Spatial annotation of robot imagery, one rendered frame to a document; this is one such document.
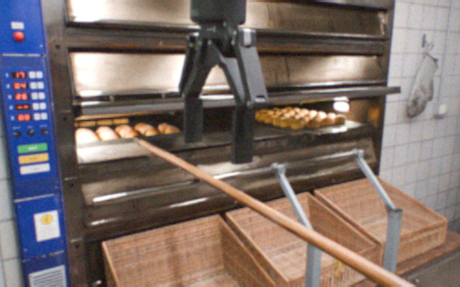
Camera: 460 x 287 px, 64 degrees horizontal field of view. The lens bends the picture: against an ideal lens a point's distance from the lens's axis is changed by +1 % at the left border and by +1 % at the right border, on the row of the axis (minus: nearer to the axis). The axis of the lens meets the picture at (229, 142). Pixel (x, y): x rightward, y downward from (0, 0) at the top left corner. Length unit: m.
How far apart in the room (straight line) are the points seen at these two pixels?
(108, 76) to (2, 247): 0.74
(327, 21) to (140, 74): 1.08
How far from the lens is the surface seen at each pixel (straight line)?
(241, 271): 1.73
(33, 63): 1.44
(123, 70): 1.53
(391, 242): 1.81
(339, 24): 2.19
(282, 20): 1.91
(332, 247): 0.83
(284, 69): 1.92
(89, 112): 1.36
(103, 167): 1.56
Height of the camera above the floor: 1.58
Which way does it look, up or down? 12 degrees down
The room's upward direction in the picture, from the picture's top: straight up
